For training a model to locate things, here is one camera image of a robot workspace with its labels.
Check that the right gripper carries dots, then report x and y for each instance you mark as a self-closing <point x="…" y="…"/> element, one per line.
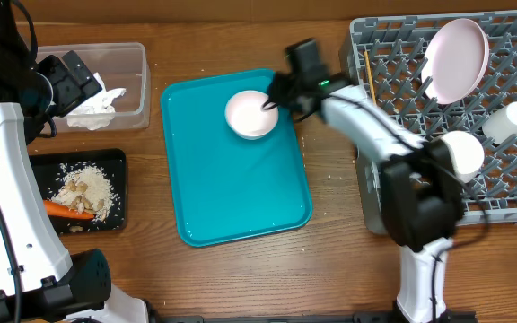
<point x="276" y="96"/>

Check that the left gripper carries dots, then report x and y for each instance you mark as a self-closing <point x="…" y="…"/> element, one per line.
<point x="73" y="91"/>

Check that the white napkin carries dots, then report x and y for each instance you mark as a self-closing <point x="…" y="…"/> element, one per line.
<point x="98" y="111"/>

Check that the pink bowl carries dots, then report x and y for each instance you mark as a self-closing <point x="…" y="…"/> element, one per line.
<point x="250" y="116"/>

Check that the wooden chopstick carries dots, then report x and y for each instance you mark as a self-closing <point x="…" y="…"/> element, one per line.
<point x="369" y="76"/>

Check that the teal serving tray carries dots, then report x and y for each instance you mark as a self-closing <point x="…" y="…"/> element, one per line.
<point x="224" y="187"/>

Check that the orange carrot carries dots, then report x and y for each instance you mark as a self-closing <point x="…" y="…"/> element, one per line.
<point x="62" y="211"/>

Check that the pink round plate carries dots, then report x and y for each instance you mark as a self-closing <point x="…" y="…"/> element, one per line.
<point x="456" y="60"/>

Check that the white bowl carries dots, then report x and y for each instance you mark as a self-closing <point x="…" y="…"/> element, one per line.
<point x="467" y="154"/>

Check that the white upturned cup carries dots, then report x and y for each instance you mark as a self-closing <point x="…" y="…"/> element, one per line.
<point x="502" y="124"/>

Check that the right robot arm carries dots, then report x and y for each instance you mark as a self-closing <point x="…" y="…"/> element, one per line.
<point x="420" y="198"/>

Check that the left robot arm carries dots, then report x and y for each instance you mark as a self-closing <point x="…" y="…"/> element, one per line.
<point x="39" y="277"/>

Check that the grey dishwasher rack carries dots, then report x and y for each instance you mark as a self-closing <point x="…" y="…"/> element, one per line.
<point x="396" y="47"/>

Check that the clear plastic bin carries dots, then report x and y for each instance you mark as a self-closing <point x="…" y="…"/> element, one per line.
<point x="120" y="65"/>

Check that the black plastic tray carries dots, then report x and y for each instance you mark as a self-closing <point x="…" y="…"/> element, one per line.
<point x="114" y="160"/>

